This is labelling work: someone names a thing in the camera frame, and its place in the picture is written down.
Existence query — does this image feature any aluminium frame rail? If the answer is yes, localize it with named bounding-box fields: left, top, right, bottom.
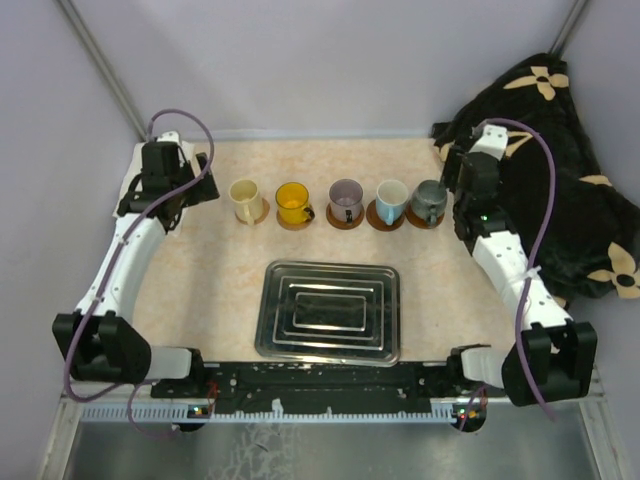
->
left=59, top=362, right=604, bottom=426

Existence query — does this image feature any cream ceramic mug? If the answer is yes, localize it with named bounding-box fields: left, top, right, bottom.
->
left=229, top=179, right=261, bottom=206

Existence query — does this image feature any woven rattan coaster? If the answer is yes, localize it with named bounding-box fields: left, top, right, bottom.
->
left=276, top=203, right=316, bottom=231
left=234, top=196, right=270, bottom=225

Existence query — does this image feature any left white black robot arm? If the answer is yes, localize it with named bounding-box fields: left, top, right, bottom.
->
left=52, top=132, right=219, bottom=397

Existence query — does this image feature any white mug blue handle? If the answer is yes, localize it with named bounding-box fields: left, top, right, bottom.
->
left=375, top=179, right=409, bottom=226

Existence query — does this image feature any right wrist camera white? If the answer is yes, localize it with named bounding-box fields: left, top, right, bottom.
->
left=469, top=124, right=509, bottom=161

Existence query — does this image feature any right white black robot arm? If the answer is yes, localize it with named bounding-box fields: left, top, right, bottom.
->
left=443, top=147, right=597, bottom=406

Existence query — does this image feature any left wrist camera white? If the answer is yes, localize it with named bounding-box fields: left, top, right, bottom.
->
left=155, top=131, right=181, bottom=145

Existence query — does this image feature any dark wooden coaster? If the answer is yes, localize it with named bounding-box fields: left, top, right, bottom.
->
left=326, top=204, right=366, bottom=230
left=405, top=203, right=445, bottom=229
left=366, top=200, right=405, bottom=232

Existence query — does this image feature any grey ceramic mug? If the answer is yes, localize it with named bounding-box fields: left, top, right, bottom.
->
left=410, top=180, right=447, bottom=227

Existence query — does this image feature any purple ceramic mug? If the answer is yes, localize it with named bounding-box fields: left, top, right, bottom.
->
left=329, top=179, right=363, bottom=224

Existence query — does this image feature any white folded towel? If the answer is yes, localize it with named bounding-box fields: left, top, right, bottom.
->
left=112, top=140, right=209, bottom=218

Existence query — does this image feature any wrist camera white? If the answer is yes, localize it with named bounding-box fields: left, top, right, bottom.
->
left=155, top=131, right=181, bottom=145
left=469, top=124, right=509, bottom=161

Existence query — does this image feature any stainless steel tray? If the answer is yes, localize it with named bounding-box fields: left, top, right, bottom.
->
left=254, top=260, right=401, bottom=367

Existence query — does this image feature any black floral blanket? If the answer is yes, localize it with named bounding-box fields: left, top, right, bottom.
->
left=431, top=53, right=639, bottom=302

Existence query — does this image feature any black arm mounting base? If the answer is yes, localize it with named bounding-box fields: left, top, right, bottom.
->
left=149, top=349, right=507, bottom=434

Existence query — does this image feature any yellow glass cup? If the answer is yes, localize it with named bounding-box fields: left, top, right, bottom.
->
left=275, top=182, right=311, bottom=208

